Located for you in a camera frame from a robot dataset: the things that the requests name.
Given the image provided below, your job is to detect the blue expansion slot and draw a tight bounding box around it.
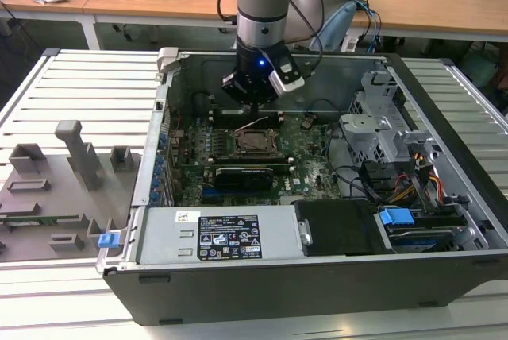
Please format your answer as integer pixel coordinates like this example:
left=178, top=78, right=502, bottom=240
left=201, top=188, right=223, bottom=204

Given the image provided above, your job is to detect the grey power supply unit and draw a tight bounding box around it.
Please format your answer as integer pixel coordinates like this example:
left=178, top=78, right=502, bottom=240
left=137, top=205, right=306, bottom=265

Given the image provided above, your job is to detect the grey case latch handle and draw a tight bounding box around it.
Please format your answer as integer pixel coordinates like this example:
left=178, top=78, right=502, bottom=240
left=156, top=46, right=183, bottom=75

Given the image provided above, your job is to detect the blue disk carrier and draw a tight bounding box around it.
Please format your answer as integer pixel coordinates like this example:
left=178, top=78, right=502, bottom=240
left=379, top=207, right=416, bottom=237

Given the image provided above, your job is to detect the green motherboard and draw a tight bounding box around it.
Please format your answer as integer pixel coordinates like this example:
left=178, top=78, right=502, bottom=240
left=168, top=111, right=346, bottom=206

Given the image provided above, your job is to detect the grey parts rack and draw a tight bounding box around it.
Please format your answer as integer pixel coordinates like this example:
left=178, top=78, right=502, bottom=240
left=0, top=119, right=142, bottom=261

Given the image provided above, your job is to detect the black graphics card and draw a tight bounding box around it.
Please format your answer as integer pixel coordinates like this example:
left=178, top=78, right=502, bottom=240
left=214, top=164, right=275, bottom=192

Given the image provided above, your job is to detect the yellow red wire bundle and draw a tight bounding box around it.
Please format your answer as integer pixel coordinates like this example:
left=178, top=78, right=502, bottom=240
left=391, top=172, right=444, bottom=204

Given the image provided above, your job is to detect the white power adapter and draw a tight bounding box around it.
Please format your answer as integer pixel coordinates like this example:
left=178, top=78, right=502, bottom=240
left=341, top=33, right=360, bottom=53

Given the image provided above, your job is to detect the silver CPU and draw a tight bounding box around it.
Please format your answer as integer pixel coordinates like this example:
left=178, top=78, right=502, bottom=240
left=241, top=133, right=273, bottom=151

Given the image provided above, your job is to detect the black plastic shroud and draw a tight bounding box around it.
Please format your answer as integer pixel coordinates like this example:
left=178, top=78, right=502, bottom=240
left=295, top=199, right=394, bottom=257

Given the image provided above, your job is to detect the green RAM stick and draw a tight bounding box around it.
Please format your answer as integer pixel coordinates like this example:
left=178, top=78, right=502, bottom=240
left=0, top=214, right=80, bottom=226

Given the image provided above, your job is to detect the hard disk drive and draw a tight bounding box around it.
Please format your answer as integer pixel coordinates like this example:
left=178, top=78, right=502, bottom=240
left=387, top=226, right=457, bottom=254

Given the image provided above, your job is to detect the metal drive cage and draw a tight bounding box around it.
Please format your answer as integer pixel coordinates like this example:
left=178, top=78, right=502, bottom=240
left=339, top=69, right=441, bottom=166

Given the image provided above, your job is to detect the pale blue teach pendant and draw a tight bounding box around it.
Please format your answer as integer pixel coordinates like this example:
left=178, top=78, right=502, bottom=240
left=309, top=0, right=358, bottom=53

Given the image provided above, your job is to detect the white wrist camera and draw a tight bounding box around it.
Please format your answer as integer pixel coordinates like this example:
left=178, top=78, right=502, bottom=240
left=268, top=57, right=306, bottom=97

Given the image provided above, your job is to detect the black PC case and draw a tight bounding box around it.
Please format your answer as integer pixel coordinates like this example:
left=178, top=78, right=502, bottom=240
left=97, top=46, right=508, bottom=327

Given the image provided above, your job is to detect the blue cable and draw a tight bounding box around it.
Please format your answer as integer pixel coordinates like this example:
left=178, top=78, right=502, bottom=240
left=356, top=0, right=383, bottom=55

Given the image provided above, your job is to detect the CPU socket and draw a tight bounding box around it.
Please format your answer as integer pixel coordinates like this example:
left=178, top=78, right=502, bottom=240
left=232, top=127, right=287, bottom=161

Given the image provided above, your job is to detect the dark green chair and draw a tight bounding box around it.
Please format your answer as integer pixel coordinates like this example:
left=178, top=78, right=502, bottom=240
left=462, top=44, right=502, bottom=87

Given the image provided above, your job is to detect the blue plastic case latch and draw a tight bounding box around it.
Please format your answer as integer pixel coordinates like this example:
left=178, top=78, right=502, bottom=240
left=97, top=231, right=121, bottom=249

